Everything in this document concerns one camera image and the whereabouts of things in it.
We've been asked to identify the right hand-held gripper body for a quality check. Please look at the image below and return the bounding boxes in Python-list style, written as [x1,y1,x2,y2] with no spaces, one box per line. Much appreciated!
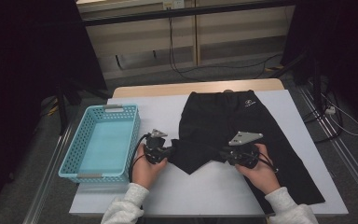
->
[220,131,264,170]

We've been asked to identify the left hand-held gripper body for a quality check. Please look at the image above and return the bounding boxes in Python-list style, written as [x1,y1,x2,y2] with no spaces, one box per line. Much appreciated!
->
[143,129,173,165]

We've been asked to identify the black shorts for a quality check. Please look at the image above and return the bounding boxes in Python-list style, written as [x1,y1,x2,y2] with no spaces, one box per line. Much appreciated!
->
[167,90,326,216]

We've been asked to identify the light blue plastic basket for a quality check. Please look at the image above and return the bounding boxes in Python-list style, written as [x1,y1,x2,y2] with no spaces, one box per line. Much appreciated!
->
[58,104,142,184]

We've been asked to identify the person's left hand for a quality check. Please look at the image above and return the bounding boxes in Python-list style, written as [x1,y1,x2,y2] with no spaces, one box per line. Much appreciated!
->
[131,143,169,190]

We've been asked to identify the person's right hand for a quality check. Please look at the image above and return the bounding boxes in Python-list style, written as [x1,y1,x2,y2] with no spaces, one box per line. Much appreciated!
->
[234,143,282,196]

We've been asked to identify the white table cover sheet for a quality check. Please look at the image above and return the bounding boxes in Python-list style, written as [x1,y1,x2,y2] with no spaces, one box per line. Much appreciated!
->
[69,89,350,217]

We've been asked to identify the wooden table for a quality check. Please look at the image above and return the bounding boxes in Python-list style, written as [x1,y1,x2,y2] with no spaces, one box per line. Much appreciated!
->
[111,77,285,99]

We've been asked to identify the black metal stand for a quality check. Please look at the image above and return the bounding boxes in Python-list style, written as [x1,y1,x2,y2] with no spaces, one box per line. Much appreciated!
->
[268,49,344,144]

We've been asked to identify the beige wooden cabinet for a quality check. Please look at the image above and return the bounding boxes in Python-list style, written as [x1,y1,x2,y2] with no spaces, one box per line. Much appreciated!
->
[76,0,296,80]

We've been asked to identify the black curtain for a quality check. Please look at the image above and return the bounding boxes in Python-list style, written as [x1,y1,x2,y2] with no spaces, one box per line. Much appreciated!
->
[0,0,108,218]
[281,0,358,125]

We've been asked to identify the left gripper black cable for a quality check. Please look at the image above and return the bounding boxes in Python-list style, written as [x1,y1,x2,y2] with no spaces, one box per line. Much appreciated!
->
[129,133,152,185]

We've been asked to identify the black floor cables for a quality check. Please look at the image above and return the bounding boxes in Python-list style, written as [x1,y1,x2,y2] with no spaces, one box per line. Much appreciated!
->
[302,92,344,144]

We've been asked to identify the black hanging cable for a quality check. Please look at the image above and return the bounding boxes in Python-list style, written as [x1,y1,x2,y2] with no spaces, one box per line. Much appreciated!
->
[167,17,284,82]

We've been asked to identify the aluminium floor rail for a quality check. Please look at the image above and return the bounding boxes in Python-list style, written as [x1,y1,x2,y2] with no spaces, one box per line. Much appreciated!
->
[22,124,76,224]
[296,83,358,203]

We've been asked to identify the white floor cable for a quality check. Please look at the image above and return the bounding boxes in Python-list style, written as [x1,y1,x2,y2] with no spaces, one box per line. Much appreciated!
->
[321,92,358,137]

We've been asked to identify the white wall outlet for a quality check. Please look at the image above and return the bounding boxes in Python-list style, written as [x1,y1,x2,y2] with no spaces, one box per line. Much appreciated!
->
[162,0,185,9]

